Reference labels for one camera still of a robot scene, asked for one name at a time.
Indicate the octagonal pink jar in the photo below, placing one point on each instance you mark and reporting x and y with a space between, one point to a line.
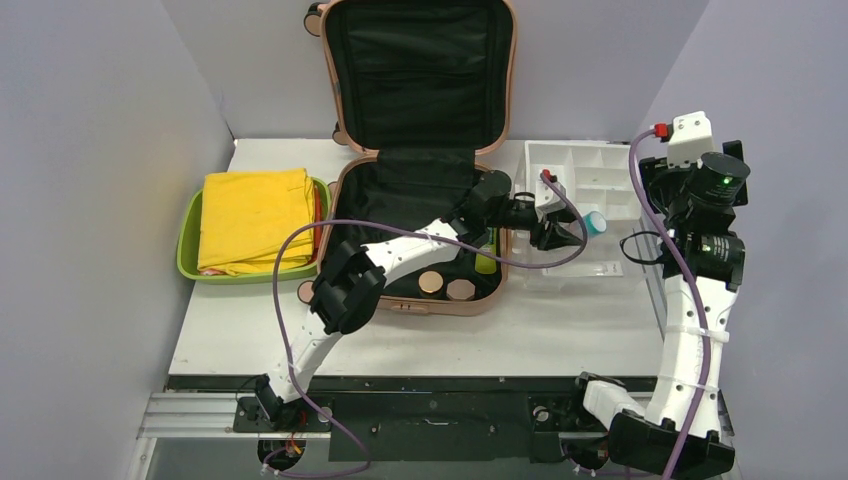
460 290

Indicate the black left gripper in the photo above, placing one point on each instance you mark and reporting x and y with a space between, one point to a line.
555 234

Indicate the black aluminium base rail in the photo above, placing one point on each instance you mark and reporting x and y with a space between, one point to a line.
541 419

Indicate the white plastic drawer organizer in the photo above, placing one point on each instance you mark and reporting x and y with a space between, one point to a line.
597 178

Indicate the red snack bag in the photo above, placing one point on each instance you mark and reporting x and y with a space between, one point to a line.
319 215

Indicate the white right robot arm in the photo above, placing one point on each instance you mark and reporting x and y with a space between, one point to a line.
689 331

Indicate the white toothpaste box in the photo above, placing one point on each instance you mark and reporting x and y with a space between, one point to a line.
606 269

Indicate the white spray bottle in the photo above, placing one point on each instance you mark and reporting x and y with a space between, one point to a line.
596 224

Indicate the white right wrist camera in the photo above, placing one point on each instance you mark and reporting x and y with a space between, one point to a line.
687 136

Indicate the green plastic tray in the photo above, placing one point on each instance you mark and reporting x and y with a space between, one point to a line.
189 240

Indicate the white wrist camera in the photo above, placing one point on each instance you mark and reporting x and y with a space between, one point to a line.
547 189
687 136

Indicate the yellow box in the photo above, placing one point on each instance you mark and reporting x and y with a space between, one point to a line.
247 216

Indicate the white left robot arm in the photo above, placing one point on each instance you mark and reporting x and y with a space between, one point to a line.
346 293

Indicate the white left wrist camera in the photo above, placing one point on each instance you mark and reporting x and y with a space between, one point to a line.
547 189

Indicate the pink hard-shell suitcase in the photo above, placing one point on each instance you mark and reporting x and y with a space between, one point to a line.
422 91

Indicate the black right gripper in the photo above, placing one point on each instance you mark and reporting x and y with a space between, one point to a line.
654 183

